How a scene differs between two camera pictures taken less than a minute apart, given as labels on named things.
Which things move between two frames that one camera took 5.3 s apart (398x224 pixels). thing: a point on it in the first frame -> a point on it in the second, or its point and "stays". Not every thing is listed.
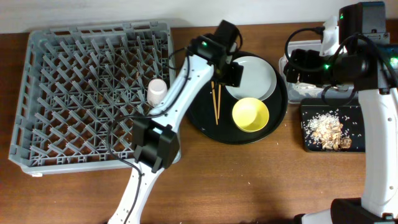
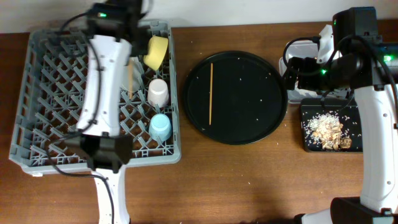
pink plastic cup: [157, 89] stays
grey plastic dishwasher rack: [75, 81] stays
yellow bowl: [250, 114] -> [157, 51]
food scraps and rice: [324, 130] stays
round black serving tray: [211, 111] stays
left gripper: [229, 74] -> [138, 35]
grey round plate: [259, 78] -> [136, 74]
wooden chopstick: [212, 88] -> [211, 93]
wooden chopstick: [219, 100] -> [130, 78]
